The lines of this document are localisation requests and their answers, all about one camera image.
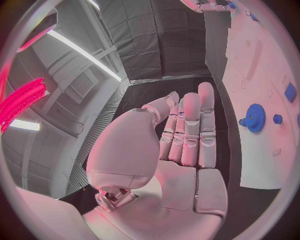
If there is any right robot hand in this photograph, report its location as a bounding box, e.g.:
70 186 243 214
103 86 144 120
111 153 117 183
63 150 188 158
180 0 236 14

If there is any white task board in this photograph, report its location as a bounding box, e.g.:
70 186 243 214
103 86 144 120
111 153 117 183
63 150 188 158
221 1 297 190

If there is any blue peg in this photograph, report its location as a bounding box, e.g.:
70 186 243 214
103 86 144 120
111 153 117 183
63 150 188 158
272 113 284 125

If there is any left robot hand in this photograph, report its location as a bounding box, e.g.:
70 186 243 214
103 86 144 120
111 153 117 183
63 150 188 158
81 81 229 240

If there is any blue block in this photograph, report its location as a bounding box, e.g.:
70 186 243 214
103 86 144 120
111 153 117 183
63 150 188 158
283 81 299 104

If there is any blue gear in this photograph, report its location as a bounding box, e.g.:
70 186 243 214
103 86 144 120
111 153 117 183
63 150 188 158
244 103 267 134

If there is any glowing light bar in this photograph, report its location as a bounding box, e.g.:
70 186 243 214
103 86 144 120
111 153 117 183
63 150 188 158
0 77 47 134

